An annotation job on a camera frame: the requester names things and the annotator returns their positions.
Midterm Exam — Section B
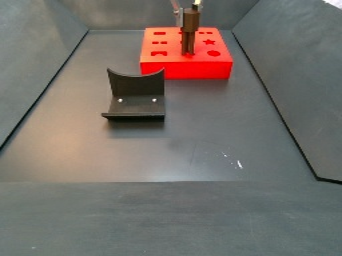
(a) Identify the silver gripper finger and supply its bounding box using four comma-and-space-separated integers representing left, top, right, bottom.
192, 0, 203, 11
169, 0, 184, 28

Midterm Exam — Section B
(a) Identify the dark three-prong peg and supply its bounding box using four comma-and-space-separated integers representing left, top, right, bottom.
180, 8, 200, 55

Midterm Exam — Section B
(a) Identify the red shape-sorter block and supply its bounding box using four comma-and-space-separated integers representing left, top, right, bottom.
140, 27, 234, 79

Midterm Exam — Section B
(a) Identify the black curved holder bracket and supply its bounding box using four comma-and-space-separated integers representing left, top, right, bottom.
101, 69, 165, 120

